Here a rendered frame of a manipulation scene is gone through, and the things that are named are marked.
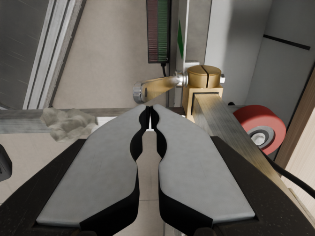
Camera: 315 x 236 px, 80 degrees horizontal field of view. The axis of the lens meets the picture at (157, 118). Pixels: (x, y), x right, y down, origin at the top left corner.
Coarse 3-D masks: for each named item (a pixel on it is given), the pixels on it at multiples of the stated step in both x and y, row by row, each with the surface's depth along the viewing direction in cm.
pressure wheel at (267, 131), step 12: (240, 108) 28; (252, 108) 27; (264, 108) 27; (240, 120) 26; (252, 120) 26; (264, 120) 26; (276, 120) 26; (252, 132) 27; (264, 132) 27; (276, 132) 27; (264, 144) 28; (276, 144) 28
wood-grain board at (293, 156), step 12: (312, 84) 26; (312, 96) 26; (300, 108) 28; (312, 108) 26; (300, 120) 28; (312, 120) 27; (288, 132) 31; (300, 132) 28; (312, 132) 28; (288, 144) 31; (300, 144) 29; (312, 144) 29; (288, 156) 31; (300, 156) 30; (312, 156) 30; (288, 168) 31; (300, 168) 31; (312, 168) 32; (288, 180) 33; (312, 180) 33; (300, 192) 35; (312, 204) 37
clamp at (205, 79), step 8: (192, 72) 27; (200, 72) 27; (208, 72) 27; (216, 72) 27; (192, 80) 27; (200, 80) 26; (208, 80) 26; (216, 80) 27; (224, 80) 28; (184, 88) 31; (192, 88) 27; (200, 88) 27; (208, 88) 27; (216, 88) 27; (184, 96) 31; (192, 96) 28; (184, 104) 31; (192, 104) 28; (192, 120) 30
